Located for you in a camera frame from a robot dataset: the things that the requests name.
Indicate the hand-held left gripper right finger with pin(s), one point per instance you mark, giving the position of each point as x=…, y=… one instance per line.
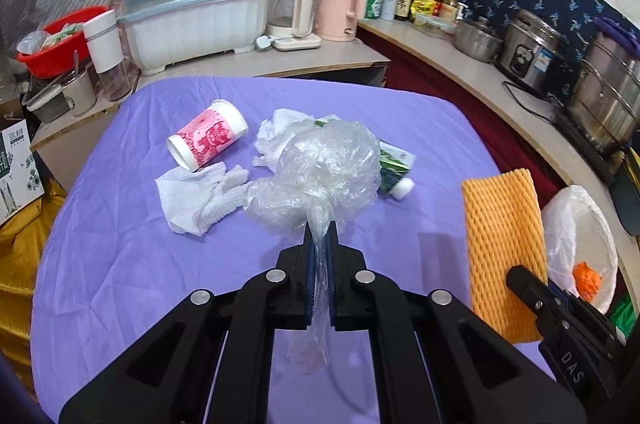
x=332, y=284

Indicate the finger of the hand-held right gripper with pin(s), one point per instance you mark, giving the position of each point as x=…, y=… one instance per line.
x=559, y=294
x=532, y=299

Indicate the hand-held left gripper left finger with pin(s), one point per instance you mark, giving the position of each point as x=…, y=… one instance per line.
x=310, y=284

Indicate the orange plastic bag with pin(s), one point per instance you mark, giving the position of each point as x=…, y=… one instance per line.
x=587, y=279

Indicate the orange foam fruit net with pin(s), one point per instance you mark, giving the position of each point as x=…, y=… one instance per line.
x=500, y=244

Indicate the white-lined trash bin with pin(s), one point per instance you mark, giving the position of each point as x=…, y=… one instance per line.
x=570, y=229

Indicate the clear plastic bag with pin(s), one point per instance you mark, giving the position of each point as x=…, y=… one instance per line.
x=320, y=174

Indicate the green bag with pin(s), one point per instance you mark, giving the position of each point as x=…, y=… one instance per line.
x=622, y=316

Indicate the green tube with white cap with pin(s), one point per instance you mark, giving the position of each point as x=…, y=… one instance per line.
x=397, y=164

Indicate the flat white paper towel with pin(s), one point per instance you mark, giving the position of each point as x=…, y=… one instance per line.
x=185, y=199

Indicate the crumpled white paper towel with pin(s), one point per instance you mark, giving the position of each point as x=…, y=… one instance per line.
x=275, y=134

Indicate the black induction cooker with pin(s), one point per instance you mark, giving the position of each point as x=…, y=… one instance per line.
x=580, y=139

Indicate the purple blanket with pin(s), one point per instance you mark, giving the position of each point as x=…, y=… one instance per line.
x=150, y=279

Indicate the pink and white paper cup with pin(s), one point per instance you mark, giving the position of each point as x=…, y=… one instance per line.
x=207, y=139

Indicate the large steel steamer pot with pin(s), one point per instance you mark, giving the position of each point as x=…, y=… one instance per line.
x=605, y=99

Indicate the steel rice cooker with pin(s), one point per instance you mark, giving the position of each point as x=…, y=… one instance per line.
x=535, y=54

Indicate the white plug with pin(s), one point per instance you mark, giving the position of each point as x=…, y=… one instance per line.
x=264, y=42

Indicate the small steel pot with lid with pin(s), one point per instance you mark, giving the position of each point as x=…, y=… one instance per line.
x=477, y=42

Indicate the purple cloth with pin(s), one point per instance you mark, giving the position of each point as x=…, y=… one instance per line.
x=615, y=32

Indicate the clear food container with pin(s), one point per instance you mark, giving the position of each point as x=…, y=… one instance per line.
x=435, y=26

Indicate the pink kettle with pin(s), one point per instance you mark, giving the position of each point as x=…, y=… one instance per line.
x=335, y=4

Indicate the white dish rack with lid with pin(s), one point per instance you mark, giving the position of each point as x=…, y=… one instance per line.
x=190, y=29

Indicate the yellow bag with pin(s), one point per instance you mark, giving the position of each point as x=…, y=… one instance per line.
x=20, y=274

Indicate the yellow packets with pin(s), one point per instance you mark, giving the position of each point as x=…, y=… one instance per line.
x=424, y=8

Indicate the beige cup with spoon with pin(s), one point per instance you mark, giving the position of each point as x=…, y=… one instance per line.
x=80, y=97

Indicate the yellow bottle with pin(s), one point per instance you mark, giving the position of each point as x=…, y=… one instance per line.
x=452, y=2

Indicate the white blender cup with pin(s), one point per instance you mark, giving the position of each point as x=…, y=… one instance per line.
x=105, y=49

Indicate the printed cardboard box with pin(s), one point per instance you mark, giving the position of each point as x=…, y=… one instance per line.
x=17, y=169

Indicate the grey container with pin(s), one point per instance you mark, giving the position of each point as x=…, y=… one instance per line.
x=47, y=107

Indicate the red basin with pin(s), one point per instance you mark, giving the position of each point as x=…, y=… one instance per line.
x=45, y=64

